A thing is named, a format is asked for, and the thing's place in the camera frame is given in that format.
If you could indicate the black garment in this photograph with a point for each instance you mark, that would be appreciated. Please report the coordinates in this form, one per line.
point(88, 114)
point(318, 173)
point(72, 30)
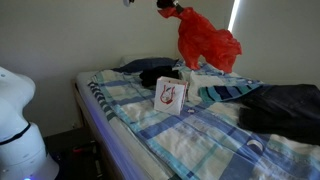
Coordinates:
point(158, 74)

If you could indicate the dark denim jeans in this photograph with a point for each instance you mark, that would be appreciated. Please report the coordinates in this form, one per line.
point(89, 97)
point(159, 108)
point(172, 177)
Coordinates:
point(283, 111)

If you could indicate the blue white plaid blanket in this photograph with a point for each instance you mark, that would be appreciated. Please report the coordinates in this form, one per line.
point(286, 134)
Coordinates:
point(186, 133)

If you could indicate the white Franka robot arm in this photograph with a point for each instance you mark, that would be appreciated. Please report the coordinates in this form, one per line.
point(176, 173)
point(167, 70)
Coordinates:
point(20, 140)

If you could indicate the white red paper gift bag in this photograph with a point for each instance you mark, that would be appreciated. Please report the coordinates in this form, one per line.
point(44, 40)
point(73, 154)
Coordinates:
point(170, 96)

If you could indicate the teal blue striped cloth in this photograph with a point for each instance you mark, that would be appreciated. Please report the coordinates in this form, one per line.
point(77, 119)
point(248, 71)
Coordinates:
point(226, 92)

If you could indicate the dark blue pillow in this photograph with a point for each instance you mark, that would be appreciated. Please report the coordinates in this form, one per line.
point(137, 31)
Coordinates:
point(146, 64)

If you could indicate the wooden bed frame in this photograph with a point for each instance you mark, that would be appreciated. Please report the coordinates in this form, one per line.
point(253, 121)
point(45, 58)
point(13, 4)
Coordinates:
point(90, 133)

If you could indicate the red plastic wrapper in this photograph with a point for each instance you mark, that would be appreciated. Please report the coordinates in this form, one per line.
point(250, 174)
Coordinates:
point(206, 40)

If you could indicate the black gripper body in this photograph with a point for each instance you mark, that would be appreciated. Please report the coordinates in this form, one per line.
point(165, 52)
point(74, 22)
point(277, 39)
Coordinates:
point(165, 3)

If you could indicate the white mattress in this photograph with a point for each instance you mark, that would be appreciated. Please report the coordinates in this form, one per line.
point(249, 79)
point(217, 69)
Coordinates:
point(110, 133)

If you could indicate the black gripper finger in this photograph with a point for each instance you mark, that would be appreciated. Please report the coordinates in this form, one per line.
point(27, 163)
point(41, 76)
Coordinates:
point(179, 8)

